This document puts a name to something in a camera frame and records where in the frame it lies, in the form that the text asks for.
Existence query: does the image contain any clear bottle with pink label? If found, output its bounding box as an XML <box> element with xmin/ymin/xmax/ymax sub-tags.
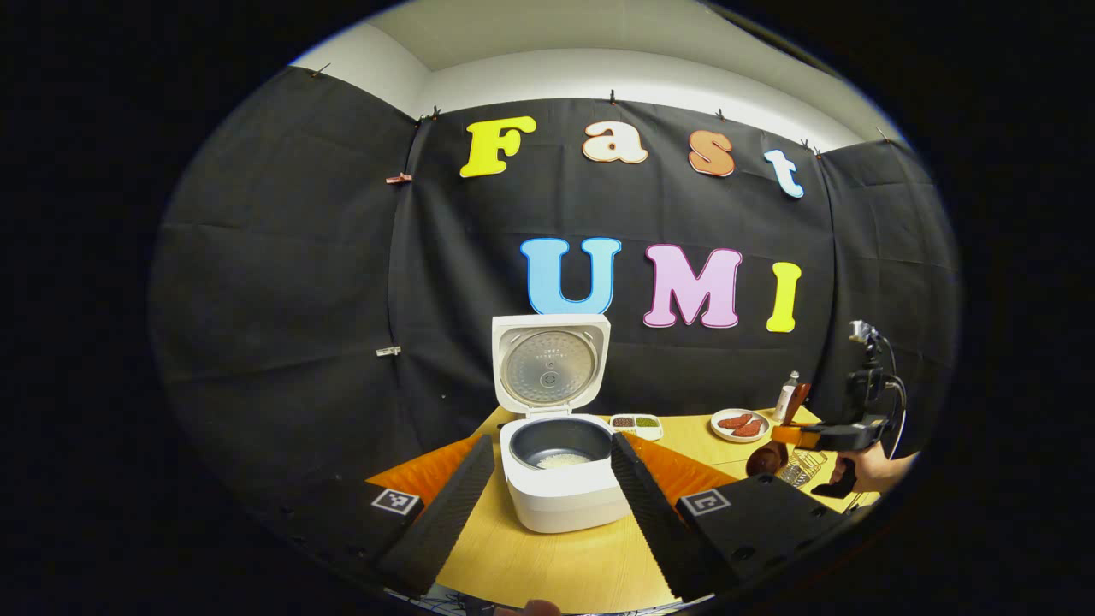
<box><xmin>772</xmin><ymin>370</ymin><xmax>802</xmax><ymax>422</ymax></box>

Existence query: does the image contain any metal wire chopstick holder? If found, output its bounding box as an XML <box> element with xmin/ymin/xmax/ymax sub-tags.
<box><xmin>780</xmin><ymin>449</ymin><xmax>829</xmax><ymax>489</ymax></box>

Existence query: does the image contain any white round plate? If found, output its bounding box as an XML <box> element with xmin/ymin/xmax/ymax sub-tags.
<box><xmin>710</xmin><ymin>408</ymin><xmax>771</xmax><ymax>443</ymax></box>

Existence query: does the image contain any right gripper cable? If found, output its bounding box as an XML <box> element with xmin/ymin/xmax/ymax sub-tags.
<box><xmin>879</xmin><ymin>336</ymin><xmax>909</xmax><ymax>454</ymax></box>

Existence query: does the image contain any white rice cooker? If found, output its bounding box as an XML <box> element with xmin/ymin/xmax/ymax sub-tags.
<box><xmin>492</xmin><ymin>313</ymin><xmax>634</xmax><ymax>535</ymax></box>

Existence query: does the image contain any white divided bean dish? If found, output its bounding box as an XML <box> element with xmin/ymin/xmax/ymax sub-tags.
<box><xmin>609</xmin><ymin>414</ymin><xmax>664</xmax><ymax>441</ymax></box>

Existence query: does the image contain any black backdrop cloth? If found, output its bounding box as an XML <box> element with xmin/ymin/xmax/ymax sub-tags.
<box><xmin>150</xmin><ymin>67</ymin><xmax>959</xmax><ymax>514</ymax></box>

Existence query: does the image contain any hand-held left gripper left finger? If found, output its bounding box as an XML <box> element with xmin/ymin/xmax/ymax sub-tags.
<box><xmin>257</xmin><ymin>434</ymin><xmax>497</xmax><ymax>597</ymax></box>

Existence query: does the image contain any brown wooden spoon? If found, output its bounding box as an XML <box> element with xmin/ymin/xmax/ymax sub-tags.
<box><xmin>746</xmin><ymin>382</ymin><xmax>812</xmax><ymax>477</ymax></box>

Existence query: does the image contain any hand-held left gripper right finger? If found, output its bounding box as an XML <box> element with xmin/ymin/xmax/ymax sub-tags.
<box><xmin>609</xmin><ymin>432</ymin><xmax>856</xmax><ymax>602</ymax></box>

